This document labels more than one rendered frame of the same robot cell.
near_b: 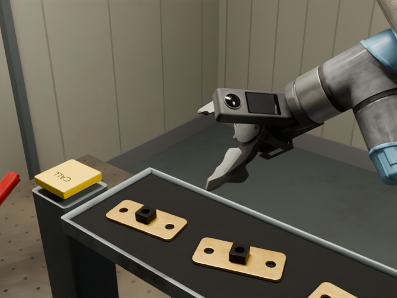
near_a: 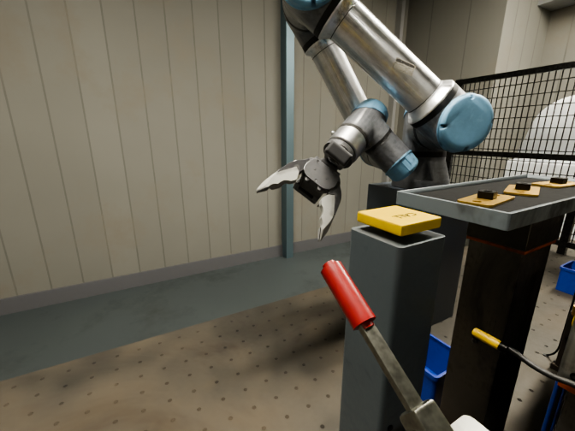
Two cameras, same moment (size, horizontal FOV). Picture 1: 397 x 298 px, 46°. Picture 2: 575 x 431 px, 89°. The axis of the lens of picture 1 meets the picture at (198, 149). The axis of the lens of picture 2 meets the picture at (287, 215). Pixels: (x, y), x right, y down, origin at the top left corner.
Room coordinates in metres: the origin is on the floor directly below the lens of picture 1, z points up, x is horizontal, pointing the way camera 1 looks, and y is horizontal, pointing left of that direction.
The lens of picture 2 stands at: (0.50, 0.48, 1.24)
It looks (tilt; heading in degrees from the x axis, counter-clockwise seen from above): 15 degrees down; 292
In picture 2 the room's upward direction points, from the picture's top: straight up
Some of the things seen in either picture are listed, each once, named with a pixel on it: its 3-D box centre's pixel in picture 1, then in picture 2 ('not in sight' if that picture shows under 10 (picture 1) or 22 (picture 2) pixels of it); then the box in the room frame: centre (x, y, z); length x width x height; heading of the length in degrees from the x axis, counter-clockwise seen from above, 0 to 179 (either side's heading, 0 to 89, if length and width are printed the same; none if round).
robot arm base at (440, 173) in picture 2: not in sight; (421, 168); (0.47, -0.43, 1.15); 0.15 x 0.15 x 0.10
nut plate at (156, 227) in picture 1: (146, 216); (487, 195); (0.41, 0.06, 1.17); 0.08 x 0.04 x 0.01; 60
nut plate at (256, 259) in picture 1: (239, 254); (523, 186); (0.34, -0.04, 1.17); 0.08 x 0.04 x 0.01; 71
